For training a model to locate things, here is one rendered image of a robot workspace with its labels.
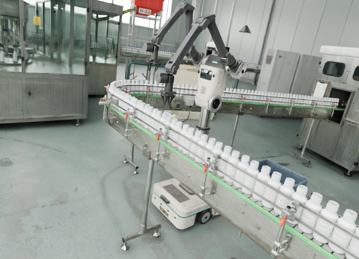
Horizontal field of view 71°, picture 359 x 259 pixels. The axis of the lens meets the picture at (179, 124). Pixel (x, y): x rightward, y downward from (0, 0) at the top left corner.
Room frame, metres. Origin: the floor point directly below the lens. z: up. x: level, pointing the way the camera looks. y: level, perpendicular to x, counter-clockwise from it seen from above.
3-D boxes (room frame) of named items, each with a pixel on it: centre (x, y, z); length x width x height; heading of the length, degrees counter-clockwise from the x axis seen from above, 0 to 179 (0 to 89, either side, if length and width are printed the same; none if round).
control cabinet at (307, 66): (7.80, -3.35, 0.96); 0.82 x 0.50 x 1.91; 113
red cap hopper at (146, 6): (8.37, 1.54, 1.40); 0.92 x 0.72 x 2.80; 113
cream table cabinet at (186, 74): (6.06, -0.17, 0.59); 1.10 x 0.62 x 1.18; 113
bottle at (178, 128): (1.57, 0.00, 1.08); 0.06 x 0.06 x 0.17
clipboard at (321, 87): (4.73, -2.43, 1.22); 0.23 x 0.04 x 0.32; 23
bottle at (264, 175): (1.08, -0.43, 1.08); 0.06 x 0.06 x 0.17
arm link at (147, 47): (2.12, 0.32, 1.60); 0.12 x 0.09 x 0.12; 132
